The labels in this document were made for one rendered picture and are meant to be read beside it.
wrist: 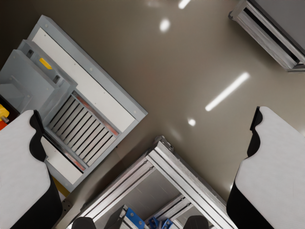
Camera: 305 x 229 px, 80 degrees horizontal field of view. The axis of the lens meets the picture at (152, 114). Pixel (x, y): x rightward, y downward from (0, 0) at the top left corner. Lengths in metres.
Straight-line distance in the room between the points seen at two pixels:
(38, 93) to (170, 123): 0.76
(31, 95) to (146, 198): 0.85
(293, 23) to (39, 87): 1.16
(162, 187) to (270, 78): 0.83
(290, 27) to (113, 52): 0.86
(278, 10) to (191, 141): 0.76
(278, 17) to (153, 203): 1.03
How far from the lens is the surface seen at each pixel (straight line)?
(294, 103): 1.26
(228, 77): 1.13
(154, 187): 1.10
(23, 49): 1.33
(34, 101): 1.21
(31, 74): 1.20
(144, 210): 1.20
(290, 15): 0.86
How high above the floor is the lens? 1.10
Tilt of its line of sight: 74 degrees down
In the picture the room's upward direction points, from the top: 141 degrees counter-clockwise
